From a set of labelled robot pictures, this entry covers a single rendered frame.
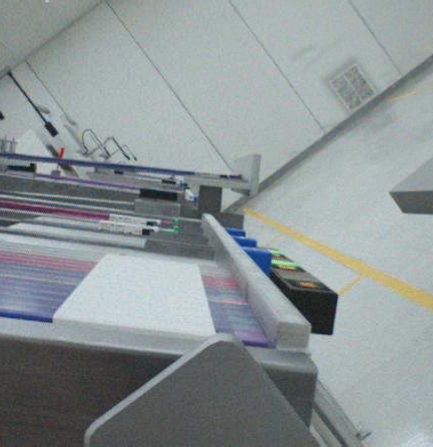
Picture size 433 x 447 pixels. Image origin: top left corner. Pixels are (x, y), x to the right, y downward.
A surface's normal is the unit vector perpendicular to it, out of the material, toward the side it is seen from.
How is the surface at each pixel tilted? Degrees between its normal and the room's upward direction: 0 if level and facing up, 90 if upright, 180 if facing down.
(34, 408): 90
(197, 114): 90
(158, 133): 90
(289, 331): 90
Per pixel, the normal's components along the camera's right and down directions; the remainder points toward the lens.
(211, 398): 0.06, 0.06
